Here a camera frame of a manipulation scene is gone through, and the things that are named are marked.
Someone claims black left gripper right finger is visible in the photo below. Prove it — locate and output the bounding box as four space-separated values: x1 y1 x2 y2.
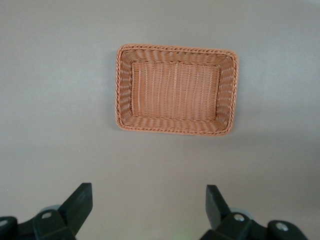
199 184 307 240

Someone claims brown wicker basket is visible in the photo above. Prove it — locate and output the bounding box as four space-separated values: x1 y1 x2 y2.
114 43 240 137

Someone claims brown table cloth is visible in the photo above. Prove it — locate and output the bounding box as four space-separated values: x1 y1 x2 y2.
0 0 320 240

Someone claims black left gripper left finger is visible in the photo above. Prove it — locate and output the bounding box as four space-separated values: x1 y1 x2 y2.
0 182 94 240

